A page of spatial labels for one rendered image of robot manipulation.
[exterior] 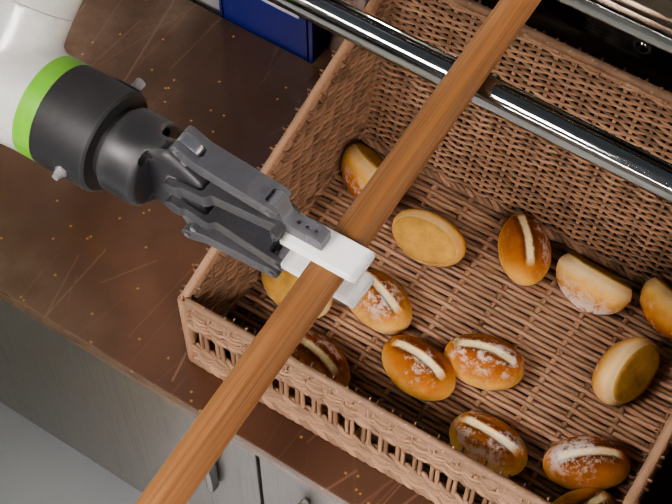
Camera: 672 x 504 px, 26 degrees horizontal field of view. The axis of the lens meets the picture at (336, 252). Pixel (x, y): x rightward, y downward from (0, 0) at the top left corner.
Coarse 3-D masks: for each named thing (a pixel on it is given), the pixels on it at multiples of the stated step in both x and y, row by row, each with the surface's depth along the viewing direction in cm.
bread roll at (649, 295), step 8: (648, 280) 178; (656, 280) 177; (664, 280) 178; (648, 288) 176; (656, 288) 176; (664, 288) 175; (640, 296) 178; (648, 296) 176; (656, 296) 175; (664, 296) 175; (648, 304) 176; (656, 304) 175; (664, 304) 174; (648, 312) 176; (656, 312) 175; (664, 312) 174; (648, 320) 177; (656, 320) 176; (664, 320) 175; (656, 328) 177; (664, 328) 175; (664, 336) 177
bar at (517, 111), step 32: (288, 0) 131; (320, 0) 130; (352, 32) 129; (384, 32) 128; (416, 64) 127; (448, 64) 126; (480, 96) 125; (512, 96) 125; (544, 128) 124; (576, 128) 123; (608, 160) 122; (640, 160) 121
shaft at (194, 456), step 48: (528, 0) 126; (480, 48) 123; (432, 96) 121; (432, 144) 119; (384, 192) 116; (336, 288) 113; (288, 336) 109; (240, 384) 107; (192, 432) 105; (192, 480) 104
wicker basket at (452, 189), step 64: (384, 0) 176; (448, 0) 174; (384, 64) 185; (512, 64) 174; (576, 64) 169; (320, 128) 178; (384, 128) 191; (512, 128) 179; (640, 128) 170; (320, 192) 189; (448, 192) 190; (512, 192) 186; (576, 192) 180; (384, 256) 184; (640, 256) 181; (192, 320) 168; (256, 320) 180; (320, 320) 180; (448, 320) 180; (512, 320) 180; (576, 320) 180; (640, 320) 180; (320, 384) 161; (384, 384) 175; (576, 384) 175; (384, 448) 165; (448, 448) 155; (640, 448) 171
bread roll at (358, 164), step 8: (360, 144) 188; (344, 152) 187; (352, 152) 186; (360, 152) 185; (368, 152) 187; (344, 160) 186; (352, 160) 185; (360, 160) 185; (368, 160) 184; (376, 160) 186; (344, 168) 186; (352, 168) 185; (360, 168) 184; (368, 168) 184; (376, 168) 184; (344, 176) 187; (352, 176) 185; (360, 176) 184; (368, 176) 184; (352, 184) 186; (360, 184) 185; (352, 192) 187
